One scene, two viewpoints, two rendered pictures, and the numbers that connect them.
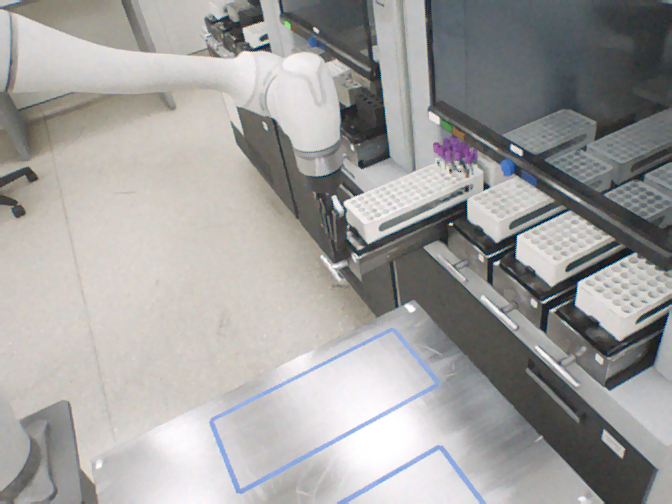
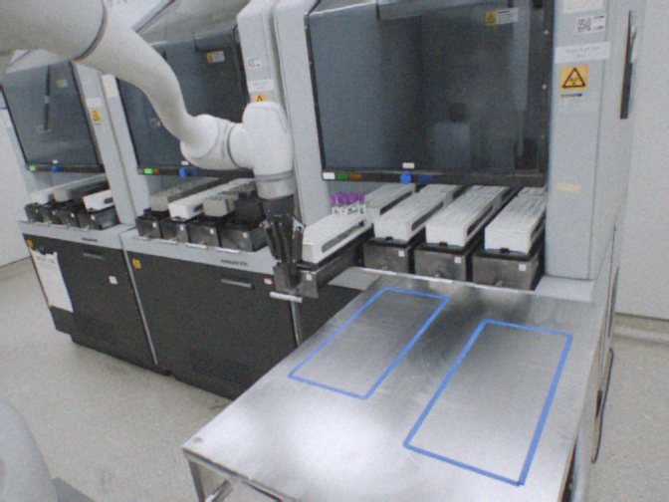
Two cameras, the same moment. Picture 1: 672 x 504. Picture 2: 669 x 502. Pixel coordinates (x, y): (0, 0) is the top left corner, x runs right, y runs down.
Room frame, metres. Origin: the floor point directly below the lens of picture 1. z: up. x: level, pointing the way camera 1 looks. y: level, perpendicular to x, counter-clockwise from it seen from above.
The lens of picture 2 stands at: (-0.03, 0.57, 1.27)
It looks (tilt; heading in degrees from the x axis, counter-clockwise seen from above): 21 degrees down; 324
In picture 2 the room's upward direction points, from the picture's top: 7 degrees counter-clockwise
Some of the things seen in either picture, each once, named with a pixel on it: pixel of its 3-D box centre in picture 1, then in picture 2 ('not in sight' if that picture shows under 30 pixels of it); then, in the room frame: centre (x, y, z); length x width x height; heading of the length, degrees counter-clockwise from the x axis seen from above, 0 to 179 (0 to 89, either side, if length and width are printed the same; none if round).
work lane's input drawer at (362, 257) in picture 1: (467, 196); (357, 237); (1.07, -0.32, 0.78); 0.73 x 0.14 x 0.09; 109
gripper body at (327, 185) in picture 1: (325, 186); (280, 214); (0.96, -0.01, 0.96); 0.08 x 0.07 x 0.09; 19
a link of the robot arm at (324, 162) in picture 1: (318, 153); (275, 183); (0.96, -0.01, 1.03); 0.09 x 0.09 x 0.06
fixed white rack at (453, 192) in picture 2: not in sight; (450, 188); (1.06, -0.74, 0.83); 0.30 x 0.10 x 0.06; 109
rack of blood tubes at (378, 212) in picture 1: (414, 198); (331, 235); (1.03, -0.19, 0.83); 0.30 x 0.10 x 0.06; 109
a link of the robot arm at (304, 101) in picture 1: (304, 98); (263, 136); (0.98, 0.00, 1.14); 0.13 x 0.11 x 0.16; 24
